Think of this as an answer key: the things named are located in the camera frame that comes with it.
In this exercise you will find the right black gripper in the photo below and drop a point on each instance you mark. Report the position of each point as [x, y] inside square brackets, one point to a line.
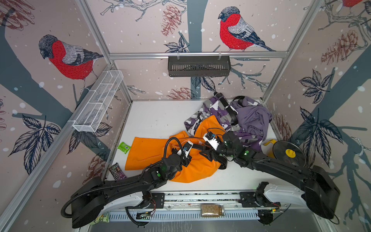
[210, 153]

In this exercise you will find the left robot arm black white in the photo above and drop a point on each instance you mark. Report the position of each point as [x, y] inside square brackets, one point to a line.
[86, 204]

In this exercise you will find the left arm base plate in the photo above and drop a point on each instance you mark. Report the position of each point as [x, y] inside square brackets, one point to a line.
[152, 201]

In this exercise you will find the dark candy packet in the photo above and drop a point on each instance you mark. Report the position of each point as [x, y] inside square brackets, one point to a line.
[116, 172]

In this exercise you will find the green snack bag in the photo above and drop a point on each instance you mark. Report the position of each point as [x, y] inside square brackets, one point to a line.
[105, 217]

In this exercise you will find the orange trousers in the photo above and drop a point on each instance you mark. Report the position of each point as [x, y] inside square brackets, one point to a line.
[147, 151]

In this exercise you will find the horizontal aluminium frame bar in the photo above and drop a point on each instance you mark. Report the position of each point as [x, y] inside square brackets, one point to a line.
[147, 56]

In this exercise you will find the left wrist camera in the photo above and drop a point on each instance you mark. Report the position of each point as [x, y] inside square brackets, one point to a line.
[187, 148]

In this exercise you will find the white wire mesh basket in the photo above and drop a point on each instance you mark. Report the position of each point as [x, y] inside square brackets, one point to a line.
[95, 109]

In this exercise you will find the plain purple garment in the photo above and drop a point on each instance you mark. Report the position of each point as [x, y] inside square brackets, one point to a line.
[253, 121]

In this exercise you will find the jar of grains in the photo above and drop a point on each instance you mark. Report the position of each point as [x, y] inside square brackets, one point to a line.
[212, 211]

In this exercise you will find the yellow object beside spool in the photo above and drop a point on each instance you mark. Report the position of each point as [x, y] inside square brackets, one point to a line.
[267, 148]

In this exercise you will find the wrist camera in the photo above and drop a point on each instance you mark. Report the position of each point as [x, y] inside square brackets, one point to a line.
[212, 140]
[187, 148]

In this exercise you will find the black perforated metal shelf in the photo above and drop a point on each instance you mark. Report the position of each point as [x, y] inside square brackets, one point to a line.
[199, 66]

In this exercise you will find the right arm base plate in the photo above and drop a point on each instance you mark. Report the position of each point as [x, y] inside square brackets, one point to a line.
[249, 199]

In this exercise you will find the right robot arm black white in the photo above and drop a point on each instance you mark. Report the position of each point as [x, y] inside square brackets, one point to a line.
[320, 193]

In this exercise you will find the small green packet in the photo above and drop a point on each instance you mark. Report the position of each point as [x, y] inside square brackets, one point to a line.
[124, 147]

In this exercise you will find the purple camouflage trousers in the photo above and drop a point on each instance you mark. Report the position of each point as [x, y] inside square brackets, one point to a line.
[210, 107]

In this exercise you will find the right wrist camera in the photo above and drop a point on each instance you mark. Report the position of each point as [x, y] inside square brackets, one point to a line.
[212, 140]

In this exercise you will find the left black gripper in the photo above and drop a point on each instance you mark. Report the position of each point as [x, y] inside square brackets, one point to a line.
[187, 161]

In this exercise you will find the black spool yellow hub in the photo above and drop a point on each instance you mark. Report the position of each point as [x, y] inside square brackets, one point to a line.
[289, 153]

